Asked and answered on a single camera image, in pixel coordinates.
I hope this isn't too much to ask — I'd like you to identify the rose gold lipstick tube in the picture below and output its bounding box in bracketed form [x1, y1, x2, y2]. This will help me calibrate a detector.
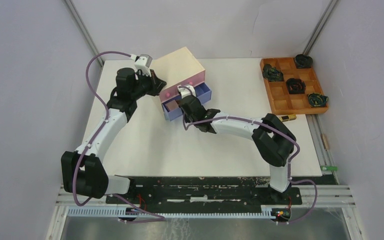
[320, 133, 330, 151]

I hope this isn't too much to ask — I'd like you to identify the cream drawer organizer cabinet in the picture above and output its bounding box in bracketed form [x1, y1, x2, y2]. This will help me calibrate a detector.
[152, 46, 206, 104]

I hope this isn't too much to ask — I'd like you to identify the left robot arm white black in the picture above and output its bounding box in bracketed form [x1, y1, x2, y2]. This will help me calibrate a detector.
[61, 67, 167, 204]

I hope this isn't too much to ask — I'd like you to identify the brown square blush compact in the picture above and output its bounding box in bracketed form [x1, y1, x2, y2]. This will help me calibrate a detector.
[165, 100, 179, 112]

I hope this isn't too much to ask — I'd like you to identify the green lipstick tube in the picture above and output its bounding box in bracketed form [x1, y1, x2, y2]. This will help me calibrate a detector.
[320, 165, 338, 172]

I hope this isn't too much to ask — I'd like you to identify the purple wide drawer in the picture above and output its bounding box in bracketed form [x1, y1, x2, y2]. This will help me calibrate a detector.
[161, 83, 212, 121]

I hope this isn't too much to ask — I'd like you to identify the dark rolled cloth back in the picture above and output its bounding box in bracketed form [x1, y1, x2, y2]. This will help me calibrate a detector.
[293, 54, 314, 69]

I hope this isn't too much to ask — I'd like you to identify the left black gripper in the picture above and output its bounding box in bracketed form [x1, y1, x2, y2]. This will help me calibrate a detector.
[131, 69, 167, 100]

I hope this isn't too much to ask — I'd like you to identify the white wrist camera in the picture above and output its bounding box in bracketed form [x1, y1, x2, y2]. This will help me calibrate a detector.
[177, 84, 196, 99]
[130, 54, 153, 77]

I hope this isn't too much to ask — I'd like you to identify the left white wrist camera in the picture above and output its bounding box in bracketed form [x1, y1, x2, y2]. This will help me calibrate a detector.
[130, 54, 153, 77]

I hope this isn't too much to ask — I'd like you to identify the dark rolled cloth middle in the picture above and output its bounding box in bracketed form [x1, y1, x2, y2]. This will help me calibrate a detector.
[286, 78, 306, 95]

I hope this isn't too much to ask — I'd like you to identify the pink drawer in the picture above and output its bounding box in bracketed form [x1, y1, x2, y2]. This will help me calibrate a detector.
[180, 70, 206, 87]
[159, 85, 179, 103]

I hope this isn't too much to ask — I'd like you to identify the dark rolled cloth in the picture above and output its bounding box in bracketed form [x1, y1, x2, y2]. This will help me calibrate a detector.
[286, 78, 306, 95]
[293, 54, 314, 69]
[307, 93, 329, 108]
[262, 64, 284, 82]

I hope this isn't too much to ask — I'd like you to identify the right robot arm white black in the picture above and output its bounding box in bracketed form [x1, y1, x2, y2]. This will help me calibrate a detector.
[178, 95, 301, 204]

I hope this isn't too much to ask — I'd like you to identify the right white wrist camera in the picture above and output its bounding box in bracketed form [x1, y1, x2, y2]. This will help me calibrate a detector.
[177, 84, 196, 99]

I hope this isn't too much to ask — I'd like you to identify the dark rolled cloth front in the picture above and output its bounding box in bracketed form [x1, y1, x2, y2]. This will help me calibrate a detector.
[307, 93, 329, 108]

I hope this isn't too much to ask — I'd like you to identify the white slotted cable duct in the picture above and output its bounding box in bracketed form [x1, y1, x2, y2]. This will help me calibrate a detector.
[66, 205, 273, 220]

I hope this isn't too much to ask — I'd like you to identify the orange wooden compartment tray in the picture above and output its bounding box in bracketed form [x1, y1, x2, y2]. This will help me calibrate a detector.
[259, 57, 329, 115]

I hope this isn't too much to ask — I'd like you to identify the dark rolled cloth left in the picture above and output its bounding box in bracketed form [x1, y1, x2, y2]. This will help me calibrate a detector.
[262, 64, 284, 82]

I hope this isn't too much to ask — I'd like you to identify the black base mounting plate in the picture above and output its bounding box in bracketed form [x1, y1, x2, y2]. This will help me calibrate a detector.
[122, 185, 303, 205]

